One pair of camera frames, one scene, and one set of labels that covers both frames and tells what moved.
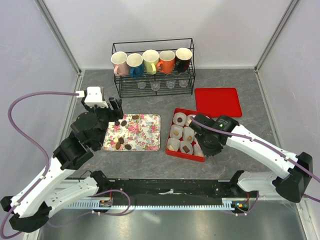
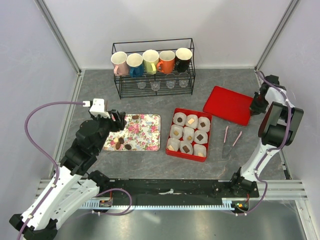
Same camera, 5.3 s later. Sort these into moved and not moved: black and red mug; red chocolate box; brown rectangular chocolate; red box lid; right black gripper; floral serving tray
Moved: red box lid; right black gripper
Not moved: brown rectangular chocolate; floral serving tray; red chocolate box; black and red mug
